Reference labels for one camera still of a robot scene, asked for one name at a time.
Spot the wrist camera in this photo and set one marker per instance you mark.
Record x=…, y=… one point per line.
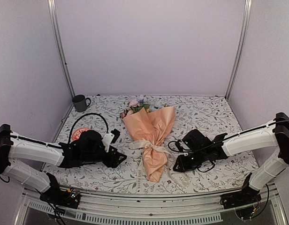
x=181, y=148
x=109, y=138

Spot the right arm base board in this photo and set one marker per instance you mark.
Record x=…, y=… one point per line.
x=247, y=203

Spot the dark grey mug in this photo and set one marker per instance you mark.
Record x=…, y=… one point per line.
x=81, y=103

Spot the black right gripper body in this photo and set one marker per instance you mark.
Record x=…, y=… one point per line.
x=193, y=163

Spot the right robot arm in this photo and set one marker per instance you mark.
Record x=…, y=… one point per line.
x=270, y=135

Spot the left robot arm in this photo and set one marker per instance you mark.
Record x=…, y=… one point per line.
x=14, y=148

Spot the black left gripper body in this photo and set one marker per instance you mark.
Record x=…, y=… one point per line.
x=91, y=157

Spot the pale pink white flower stem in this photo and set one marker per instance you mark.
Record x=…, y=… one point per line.
x=134, y=107

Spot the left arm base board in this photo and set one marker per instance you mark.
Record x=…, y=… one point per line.
x=69, y=198

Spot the white lace ribbon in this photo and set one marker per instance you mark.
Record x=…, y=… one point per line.
x=154, y=161

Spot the blue fake flower stem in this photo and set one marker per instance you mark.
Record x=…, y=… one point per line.
x=143, y=99

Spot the right aluminium frame post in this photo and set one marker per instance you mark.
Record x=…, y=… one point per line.
x=240, y=47

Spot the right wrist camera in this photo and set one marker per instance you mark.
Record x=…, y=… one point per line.
x=181, y=148

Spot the beige wrapping paper sheet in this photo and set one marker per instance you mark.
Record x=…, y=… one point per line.
x=154, y=126

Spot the aluminium frame post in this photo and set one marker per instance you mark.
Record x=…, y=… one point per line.
x=59, y=45
x=240, y=47

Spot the left aluminium frame post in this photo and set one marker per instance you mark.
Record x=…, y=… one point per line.
x=59, y=45

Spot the red white patterned dish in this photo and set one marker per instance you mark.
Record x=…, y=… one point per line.
x=76, y=134

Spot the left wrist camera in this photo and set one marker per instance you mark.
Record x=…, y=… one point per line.
x=109, y=138

